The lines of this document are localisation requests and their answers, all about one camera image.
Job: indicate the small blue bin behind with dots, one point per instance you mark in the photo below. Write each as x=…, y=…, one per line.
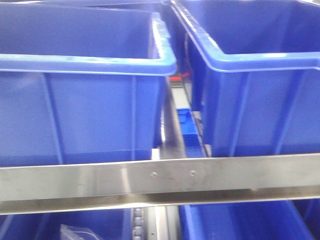
x=189, y=133

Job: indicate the blue plastic bin left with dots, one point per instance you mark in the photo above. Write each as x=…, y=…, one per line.
x=81, y=84

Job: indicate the blue plastic bin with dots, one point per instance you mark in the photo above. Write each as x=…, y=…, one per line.
x=81, y=84
x=254, y=74

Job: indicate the blue plastic bin right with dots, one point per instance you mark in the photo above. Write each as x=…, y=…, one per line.
x=254, y=74

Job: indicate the blue bin lower left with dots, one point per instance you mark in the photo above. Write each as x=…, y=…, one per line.
x=113, y=224

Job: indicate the clear plastic bag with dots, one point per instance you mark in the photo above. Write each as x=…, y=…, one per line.
x=68, y=232

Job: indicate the blue bin lower right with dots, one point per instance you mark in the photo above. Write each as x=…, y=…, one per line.
x=263, y=220

